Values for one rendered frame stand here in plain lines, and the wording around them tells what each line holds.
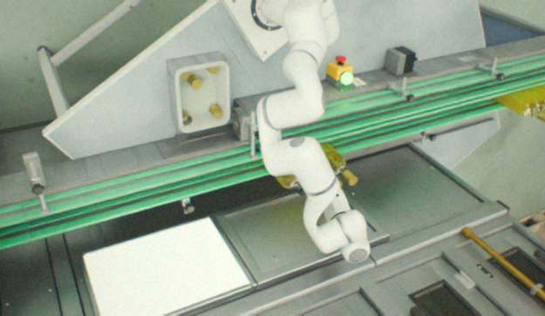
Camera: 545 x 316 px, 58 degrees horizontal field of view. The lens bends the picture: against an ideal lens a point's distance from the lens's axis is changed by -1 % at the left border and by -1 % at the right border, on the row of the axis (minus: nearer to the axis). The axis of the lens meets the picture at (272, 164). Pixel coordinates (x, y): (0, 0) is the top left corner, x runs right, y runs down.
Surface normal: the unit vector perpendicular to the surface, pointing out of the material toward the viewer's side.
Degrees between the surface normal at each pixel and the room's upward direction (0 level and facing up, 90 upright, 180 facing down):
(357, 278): 90
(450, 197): 90
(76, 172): 90
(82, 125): 0
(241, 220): 90
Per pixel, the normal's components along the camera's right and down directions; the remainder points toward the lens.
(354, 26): 0.46, 0.52
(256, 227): 0.04, -0.82
